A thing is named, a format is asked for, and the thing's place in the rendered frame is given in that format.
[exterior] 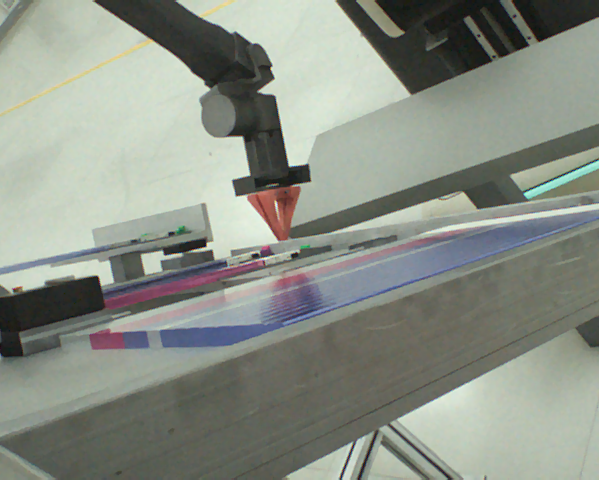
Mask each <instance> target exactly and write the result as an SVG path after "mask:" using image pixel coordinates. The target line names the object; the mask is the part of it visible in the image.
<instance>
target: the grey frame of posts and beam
mask: <svg viewBox="0 0 599 480"><path fill-rule="evenodd" d="M377 430H379V431H380V432H382V433H383V437H382V440H381V443H380V444H381V445H382V446H383V447H384V448H387V449H388V451H389V452H390V453H391V454H392V455H394V456H395V457H396V458H397V459H398V460H401V461H402V462H403V463H404V464H405V466H406V467H408V468H409V469H410V470H411V471H413V472H415V473H416V474H417V475H418V476H419V477H420V478H422V479H423V480H465V479H464V478H463V477H462V476H460V475H459V474H458V473H457V472H456V471H455V470H454V469H452V468H450V466H449V465H448V464H447V463H446V462H445V461H444V460H443V459H441V458H440V457H438V456H437V455H436V454H435V453H434V451H433V450H431V449H430V448H429V447H428V446H427V445H426V444H424V443H423V442H421V441H420V440H419V439H418V438H417V436H416V435H415V434H414V433H412V432H410V431H409V430H408V429H407V428H406V427H405V426H403V425H402V424H401V422H400V421H399V420H397V419H396V420H394V421H392V423H390V424H388V425H386V426H383V427H381V428H379V429H377ZM0 480H57V479H56V478H53V477H51V475H50V474H48V473H46V472H45V471H43V470H42V469H39V468H37V467H36V466H34V465H32V464H31V463H30V462H29V461H27V460H25V459H23V458H21V457H20V456H18V455H16V454H15V453H13V452H11V451H9V450H7V448H5V447H4V446H2V445H0Z"/></svg>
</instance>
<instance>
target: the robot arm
mask: <svg viewBox="0 0 599 480"><path fill-rule="evenodd" d="M91 1H92V2H94V3H95V4H97V5H99V6H101V7H103V8H104V9H106V10H107V12H109V13H110V14H112V15H114V16H116V17H117V18H119V19H120V20H122V21H123V22H125V23H126V24H129V25H130V26H132V27H133V29H135V30H136V31H138V32H139V33H141V34H142V35H145V36H146V37H148V38H149V39H151V40H152V41H154V42H155V43H157V45H159V46H161V47H162V48H164V49H165V50H167V51H168V52H170V53H171V54H173V55H175V56H176V57H177V58H178V59H179V61H181V62H182V63H183V64H184V65H185V66H186V67H188V68H189V69H190V71H191V72H192V73H193V74H195V76H196V77H198V78H199V79H202V80H203V81H204V85H205V86H207V87H209V88H210V90H209V91H208V92H206V93H205V94H204V95H202V96H200V97H199V104H200V106H202V107H201V123H203V126H204V128H205V130H206V132H207V133H208V134H209V135H210V136H212V137H215V138H228V137H243V141H244V147H245V152H246V157H247V163H248V168H249V174H250V175H249V176H245V177H240V178H236V179H232V185H233V189H234V192H235V196H243V195H247V201H248V202H249V203H250V204H251V206H252V207H253V208H254V209H256V210H257V213H258V214H259V215H260V216H261V217H262V219H263V220H264V221H265V222H266V225H267V226H269V228H270V229H271V231H272V232H273V234H274V235H275V238H276V239H277V241H278V242H279V241H286V240H288V236H289V231H290V226H291V220H292V216H293V212H295V208H296V205H297V202H298V199H299V195H300V192H301V188H300V186H298V184H302V183H308V182H312V180H311V175H310V174H311V170H310V165H309V164H303V165H296V166H289V163H288V157H287V152H286V147H285V141H284V136H283V130H282V124H280V119H279V113H278V108H277V102H276V97H275V95H273V94H262V93H257V92H259V91H260V89H261V88H263V87H264V86H266V85H268V84H270V83H271V82H272V81H274V80H275V76H274V74H273V72H272V70H271V68H272V67H273V65H272V62H271V60H270V58H269V56H268V54H266V52H265V50H264V49H263V47H262V46H261V45H260V44H259V43H254V44H252V43H251V42H250V41H248V40H247V39H246V38H244V37H243V36H242V35H239V34H238V32H237V31H235V30H234V31H233V32H232V34H231V32H229V31H228V30H227V29H224V28H223V27H222V26H220V25H218V24H214V23H210V22H208V21H206V20H204V19H203V18H201V16H199V15H196V14H195V13H193V12H192V11H190V10H189V9H187V8H186V7H185V6H182V5H181V4H180V3H178V2H177V1H175V0H91ZM277 183H278V184H277ZM272 184H274V186H272ZM266 186H267V187H266ZM292 186H296V187H292ZM252 193H256V194H252ZM248 194H250V195H248ZM275 202H276V204H277V209H276V205H275ZM277 210H278V215H277ZM278 217H279V219H278Z"/></svg>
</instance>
